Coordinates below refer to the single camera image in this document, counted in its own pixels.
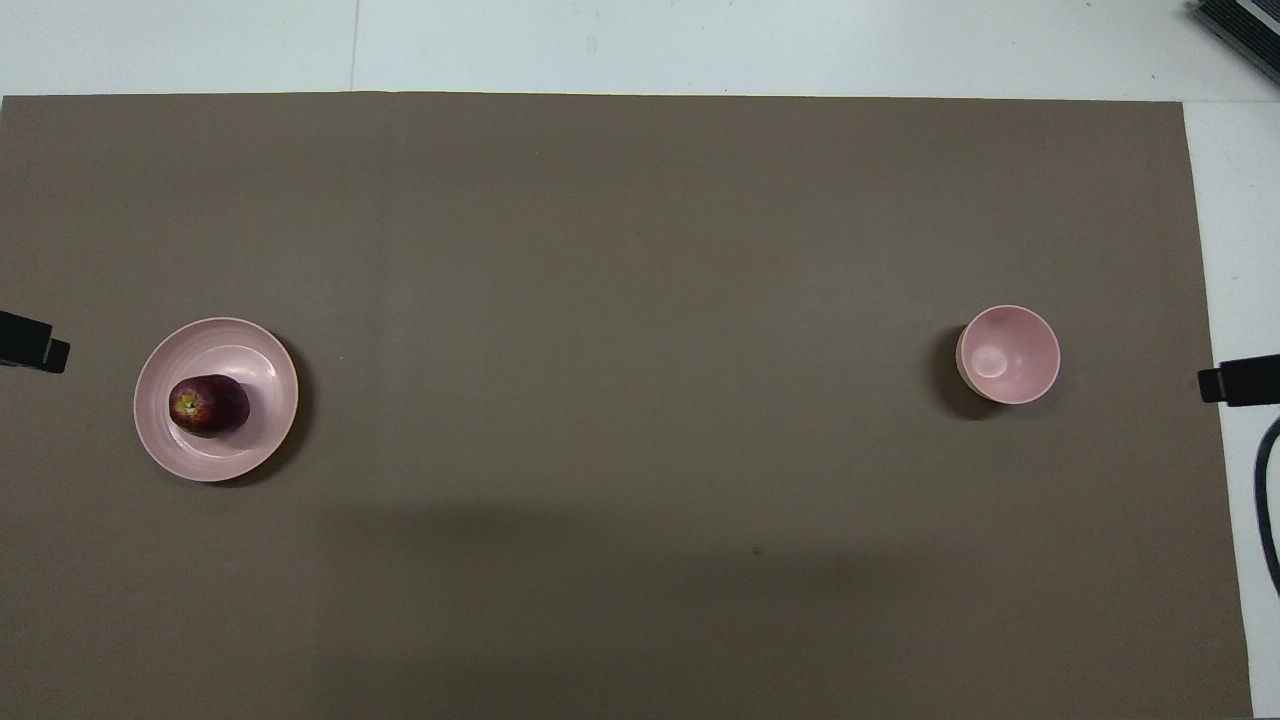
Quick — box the pink bowl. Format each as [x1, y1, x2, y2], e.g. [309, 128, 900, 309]
[955, 305, 1061, 406]

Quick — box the brown table mat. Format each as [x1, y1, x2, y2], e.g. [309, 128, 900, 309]
[0, 92, 1254, 720]

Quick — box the dark red apple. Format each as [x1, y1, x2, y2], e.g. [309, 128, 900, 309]
[168, 374, 251, 439]

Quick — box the pink plate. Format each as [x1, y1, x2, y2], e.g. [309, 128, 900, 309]
[133, 317, 299, 483]

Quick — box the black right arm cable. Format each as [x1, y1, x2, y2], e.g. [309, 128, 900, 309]
[1254, 415, 1280, 601]

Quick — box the dark grey ribbed device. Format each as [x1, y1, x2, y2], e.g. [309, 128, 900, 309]
[1190, 0, 1280, 86]

